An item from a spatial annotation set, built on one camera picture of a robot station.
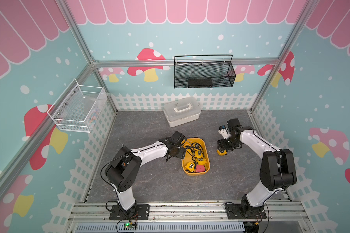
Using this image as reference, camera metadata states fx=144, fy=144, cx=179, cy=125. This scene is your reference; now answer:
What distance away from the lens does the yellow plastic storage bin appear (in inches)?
34.5

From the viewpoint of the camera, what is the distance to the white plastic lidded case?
1065 mm

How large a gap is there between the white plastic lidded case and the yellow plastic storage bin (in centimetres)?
19
